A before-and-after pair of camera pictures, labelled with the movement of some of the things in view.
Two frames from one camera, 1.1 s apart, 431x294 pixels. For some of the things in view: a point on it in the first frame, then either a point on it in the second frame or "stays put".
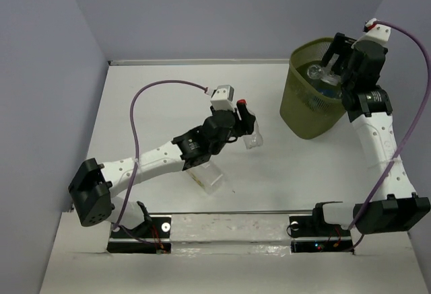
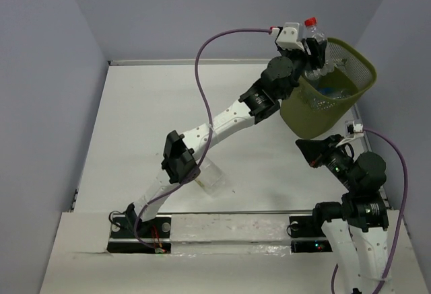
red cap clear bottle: (255, 139) to (328, 66)
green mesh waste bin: (312, 103) stays put
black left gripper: (246, 120) to (316, 51)
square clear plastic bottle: (209, 177) stays put
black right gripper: (341, 45) to (315, 151)
